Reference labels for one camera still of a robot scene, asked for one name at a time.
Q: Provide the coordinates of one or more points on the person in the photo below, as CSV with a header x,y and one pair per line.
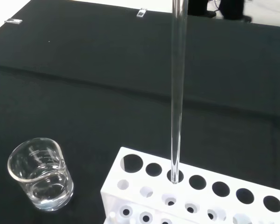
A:
x,y
231,9

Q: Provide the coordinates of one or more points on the clear cloth clip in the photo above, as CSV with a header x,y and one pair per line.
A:
x,y
141,12
13,21

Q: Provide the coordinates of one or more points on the clear glass beaker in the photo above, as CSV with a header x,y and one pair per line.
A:
x,y
42,186

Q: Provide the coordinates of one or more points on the white test tube rack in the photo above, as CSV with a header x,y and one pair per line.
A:
x,y
112,186

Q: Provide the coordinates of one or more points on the black bench cloth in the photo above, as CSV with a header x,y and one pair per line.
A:
x,y
84,93

